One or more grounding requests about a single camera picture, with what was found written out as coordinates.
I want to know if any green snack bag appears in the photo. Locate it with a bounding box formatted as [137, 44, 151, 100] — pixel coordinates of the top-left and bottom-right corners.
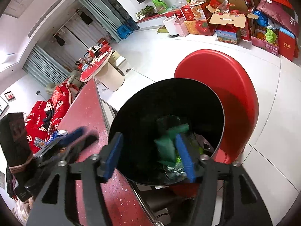
[152, 0, 168, 15]

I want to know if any blue landscape print box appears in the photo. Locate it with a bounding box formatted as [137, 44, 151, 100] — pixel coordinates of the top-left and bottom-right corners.
[215, 27, 241, 45]

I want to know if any dark red quilted bag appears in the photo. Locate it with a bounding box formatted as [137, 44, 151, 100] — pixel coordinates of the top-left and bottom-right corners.
[256, 0, 299, 36]

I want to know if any dark chair seat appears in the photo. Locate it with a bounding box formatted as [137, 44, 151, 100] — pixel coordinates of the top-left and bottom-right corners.
[136, 184, 200, 226]

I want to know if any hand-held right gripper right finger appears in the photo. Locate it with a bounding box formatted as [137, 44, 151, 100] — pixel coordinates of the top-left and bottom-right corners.
[175, 134, 273, 226]

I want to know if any ceiling air vent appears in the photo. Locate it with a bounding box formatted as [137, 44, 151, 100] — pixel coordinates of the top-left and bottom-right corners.
[28, 0, 67, 38]

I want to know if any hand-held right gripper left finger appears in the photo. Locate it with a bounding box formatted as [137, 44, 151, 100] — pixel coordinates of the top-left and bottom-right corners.
[26, 132, 124, 226]

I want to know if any dark green wrapper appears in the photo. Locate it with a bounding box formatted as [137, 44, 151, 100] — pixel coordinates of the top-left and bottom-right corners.
[154, 122, 190, 164]

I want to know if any round red-topped coffee table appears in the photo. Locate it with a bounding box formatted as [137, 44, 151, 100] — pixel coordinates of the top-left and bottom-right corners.
[80, 47, 125, 92]

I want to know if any blue white crumpled plastic bag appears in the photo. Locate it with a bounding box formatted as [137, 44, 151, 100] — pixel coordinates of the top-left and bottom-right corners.
[48, 131, 63, 144]

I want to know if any bright blue plastic bag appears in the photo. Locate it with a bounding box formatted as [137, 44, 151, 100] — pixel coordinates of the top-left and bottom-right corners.
[253, 11, 274, 27]

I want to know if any red round chair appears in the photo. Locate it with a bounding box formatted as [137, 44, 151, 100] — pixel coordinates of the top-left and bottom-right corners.
[168, 49, 259, 198]

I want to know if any red printed sofa cover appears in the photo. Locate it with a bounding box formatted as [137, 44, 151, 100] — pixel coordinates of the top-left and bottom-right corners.
[25, 100, 71, 154]

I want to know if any small black garment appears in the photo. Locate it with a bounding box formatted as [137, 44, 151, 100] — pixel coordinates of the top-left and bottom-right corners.
[42, 115, 53, 128]

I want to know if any white television cabinet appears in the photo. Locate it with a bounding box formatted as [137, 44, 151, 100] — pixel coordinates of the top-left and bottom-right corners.
[136, 11, 181, 24]

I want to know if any open cardboard box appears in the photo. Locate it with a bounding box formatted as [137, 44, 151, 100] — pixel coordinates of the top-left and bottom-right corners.
[201, 0, 259, 29]

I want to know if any black jacket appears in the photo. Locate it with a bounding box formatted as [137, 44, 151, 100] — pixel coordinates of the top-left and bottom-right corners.
[6, 168, 26, 193]

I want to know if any beige armchair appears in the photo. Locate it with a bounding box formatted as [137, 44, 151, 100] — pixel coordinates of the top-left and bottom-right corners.
[45, 70, 81, 93]

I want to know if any blue plastic stool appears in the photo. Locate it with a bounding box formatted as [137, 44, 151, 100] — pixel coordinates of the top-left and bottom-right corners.
[117, 25, 133, 40]

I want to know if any pink fruit box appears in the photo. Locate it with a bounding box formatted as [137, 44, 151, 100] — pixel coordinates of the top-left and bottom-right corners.
[251, 28, 280, 56]

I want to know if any small leafy potted plant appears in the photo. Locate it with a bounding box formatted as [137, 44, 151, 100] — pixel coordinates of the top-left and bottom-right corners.
[136, 5, 156, 19]

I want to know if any white cylindrical bin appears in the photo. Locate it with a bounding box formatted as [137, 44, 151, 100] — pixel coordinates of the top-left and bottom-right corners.
[163, 16, 180, 37]

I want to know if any black trash bin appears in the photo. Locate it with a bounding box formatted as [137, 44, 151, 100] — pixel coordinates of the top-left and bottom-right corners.
[108, 78, 225, 186]

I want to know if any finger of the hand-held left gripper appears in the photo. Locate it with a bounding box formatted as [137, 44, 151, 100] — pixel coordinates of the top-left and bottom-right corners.
[45, 126, 87, 150]
[62, 134, 99, 162]

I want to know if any small green plastic bag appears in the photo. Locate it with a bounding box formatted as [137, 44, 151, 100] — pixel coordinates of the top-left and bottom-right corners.
[265, 28, 278, 43]

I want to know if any silver foil packet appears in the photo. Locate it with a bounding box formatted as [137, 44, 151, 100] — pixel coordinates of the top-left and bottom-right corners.
[163, 163, 186, 178]

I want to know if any pink gift bag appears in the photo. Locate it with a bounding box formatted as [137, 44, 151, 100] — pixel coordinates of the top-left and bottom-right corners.
[173, 14, 190, 37]

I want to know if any grey curtain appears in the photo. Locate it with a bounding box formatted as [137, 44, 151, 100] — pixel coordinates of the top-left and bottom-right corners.
[79, 0, 123, 43]
[22, 45, 71, 87]

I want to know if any red waffle print box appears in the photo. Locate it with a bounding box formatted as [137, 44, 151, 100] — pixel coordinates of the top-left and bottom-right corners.
[180, 5, 208, 21]

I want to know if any red gift box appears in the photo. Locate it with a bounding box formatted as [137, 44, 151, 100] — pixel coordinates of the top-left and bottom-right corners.
[278, 27, 296, 62]

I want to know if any red round-pattern cover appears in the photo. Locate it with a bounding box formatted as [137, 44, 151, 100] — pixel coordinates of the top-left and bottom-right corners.
[51, 83, 80, 113]

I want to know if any dark hanging garment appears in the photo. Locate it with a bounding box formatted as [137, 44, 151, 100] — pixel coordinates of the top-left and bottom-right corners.
[80, 11, 93, 25]
[54, 34, 66, 46]

